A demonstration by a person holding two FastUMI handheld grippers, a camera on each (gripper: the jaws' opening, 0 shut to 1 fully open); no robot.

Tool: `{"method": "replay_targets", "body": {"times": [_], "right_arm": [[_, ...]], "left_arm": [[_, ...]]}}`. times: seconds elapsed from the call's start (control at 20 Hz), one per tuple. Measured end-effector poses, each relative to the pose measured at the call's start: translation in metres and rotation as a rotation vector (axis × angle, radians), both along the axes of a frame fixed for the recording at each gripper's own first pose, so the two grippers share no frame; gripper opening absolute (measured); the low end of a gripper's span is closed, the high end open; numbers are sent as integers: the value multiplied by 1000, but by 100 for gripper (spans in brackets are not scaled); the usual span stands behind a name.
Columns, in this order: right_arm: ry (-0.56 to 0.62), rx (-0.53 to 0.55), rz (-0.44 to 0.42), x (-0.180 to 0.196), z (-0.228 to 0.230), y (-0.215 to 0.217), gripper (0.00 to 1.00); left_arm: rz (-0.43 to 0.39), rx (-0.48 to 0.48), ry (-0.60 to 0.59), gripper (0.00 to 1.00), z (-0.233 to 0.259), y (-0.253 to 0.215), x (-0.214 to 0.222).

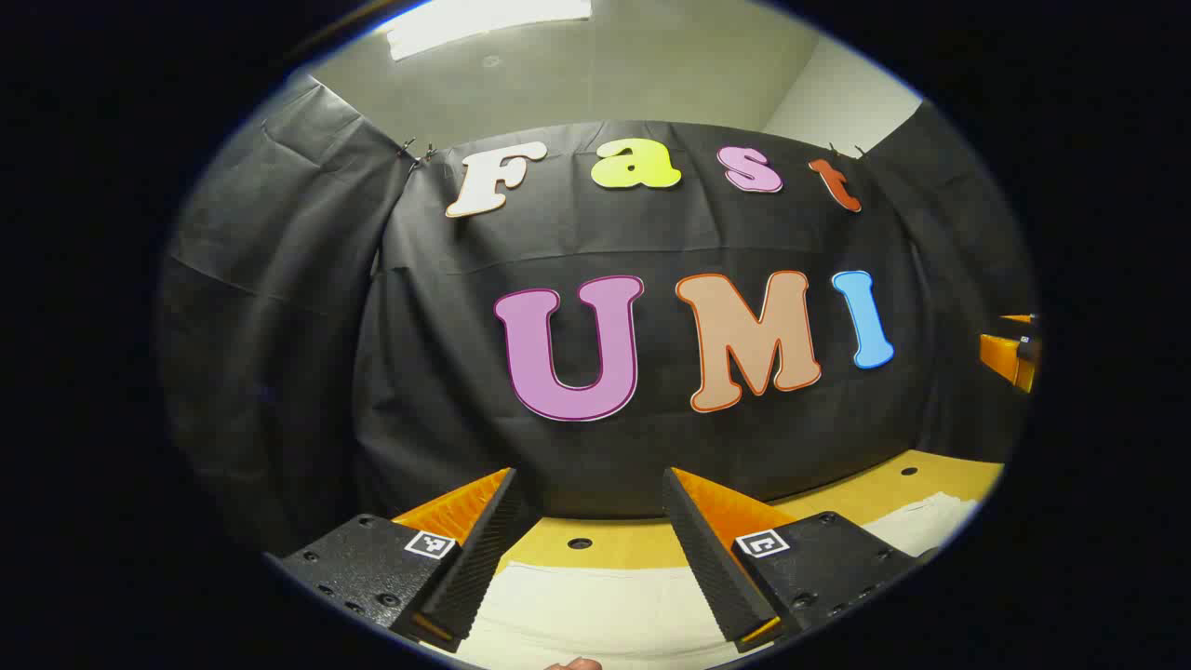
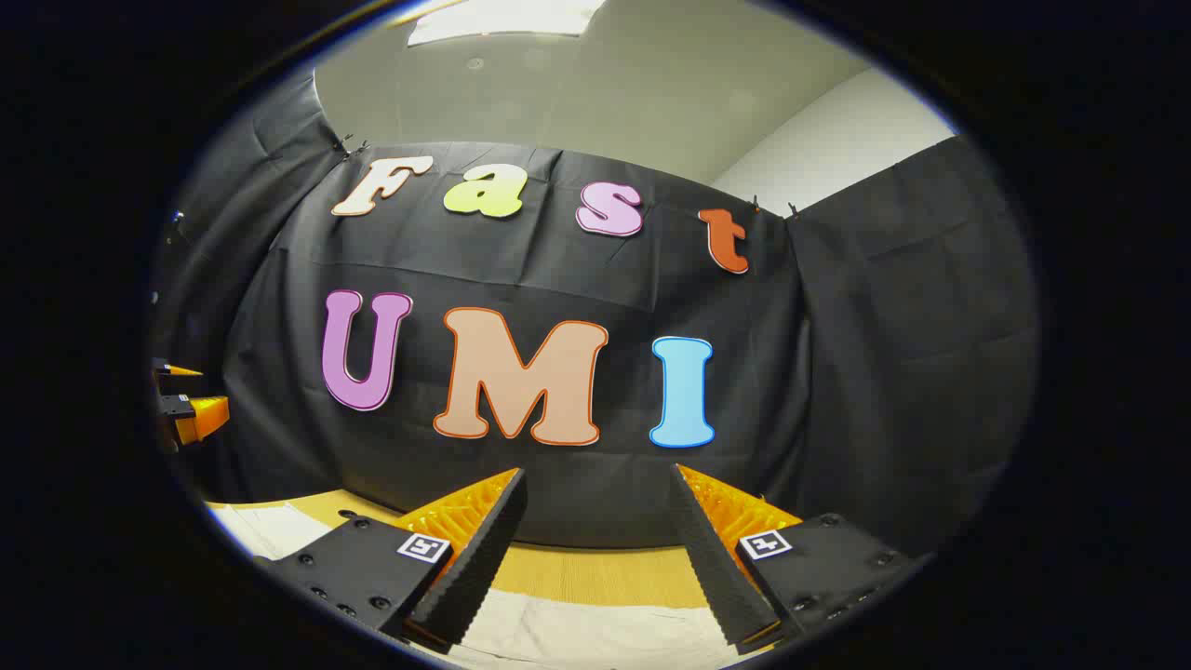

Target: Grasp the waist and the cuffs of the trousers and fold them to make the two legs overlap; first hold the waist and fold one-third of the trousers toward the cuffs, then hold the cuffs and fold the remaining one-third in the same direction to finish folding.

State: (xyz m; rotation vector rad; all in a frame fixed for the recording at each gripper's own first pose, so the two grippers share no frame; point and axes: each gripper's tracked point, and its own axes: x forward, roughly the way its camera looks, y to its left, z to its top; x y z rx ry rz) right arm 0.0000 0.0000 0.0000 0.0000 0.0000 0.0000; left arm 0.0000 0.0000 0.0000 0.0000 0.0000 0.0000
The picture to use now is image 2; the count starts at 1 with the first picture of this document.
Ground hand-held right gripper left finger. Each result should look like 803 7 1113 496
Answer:
251 467 529 652

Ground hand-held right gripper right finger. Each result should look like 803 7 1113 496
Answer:
668 462 922 654

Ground white jeans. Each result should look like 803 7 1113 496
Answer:
207 502 745 670

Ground black backdrop cloth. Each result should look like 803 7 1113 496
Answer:
149 70 1038 559

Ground ceiling light panel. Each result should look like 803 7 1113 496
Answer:
407 0 606 47

